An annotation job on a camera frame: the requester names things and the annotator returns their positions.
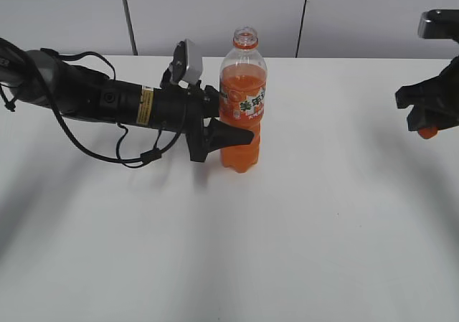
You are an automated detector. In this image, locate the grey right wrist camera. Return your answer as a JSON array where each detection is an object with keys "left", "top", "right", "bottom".
[{"left": 417, "top": 9, "right": 459, "bottom": 42}]

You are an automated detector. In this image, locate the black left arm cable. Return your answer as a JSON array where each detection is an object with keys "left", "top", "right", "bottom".
[{"left": 0, "top": 47, "right": 187, "bottom": 169}]

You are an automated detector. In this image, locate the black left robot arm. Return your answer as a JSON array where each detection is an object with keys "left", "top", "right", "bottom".
[{"left": 1, "top": 39, "right": 254, "bottom": 169}]

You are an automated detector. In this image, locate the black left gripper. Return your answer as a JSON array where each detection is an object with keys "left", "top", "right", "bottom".
[{"left": 151, "top": 83, "right": 255, "bottom": 163}]

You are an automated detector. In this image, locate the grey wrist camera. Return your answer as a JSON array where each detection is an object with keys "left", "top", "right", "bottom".
[
  {"left": 169, "top": 39, "right": 203, "bottom": 85},
  {"left": 417, "top": 9, "right": 459, "bottom": 42}
]

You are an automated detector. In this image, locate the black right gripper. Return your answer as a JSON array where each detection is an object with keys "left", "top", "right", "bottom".
[{"left": 394, "top": 57, "right": 458, "bottom": 131}]

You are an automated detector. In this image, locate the orange soda plastic bottle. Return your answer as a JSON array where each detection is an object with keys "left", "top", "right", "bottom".
[{"left": 219, "top": 26, "right": 268, "bottom": 173}]

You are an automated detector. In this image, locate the orange bottle cap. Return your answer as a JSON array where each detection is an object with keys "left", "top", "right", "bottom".
[{"left": 417, "top": 126, "right": 438, "bottom": 140}]

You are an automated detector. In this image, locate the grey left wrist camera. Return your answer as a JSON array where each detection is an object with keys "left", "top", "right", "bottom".
[{"left": 169, "top": 39, "right": 203, "bottom": 85}]

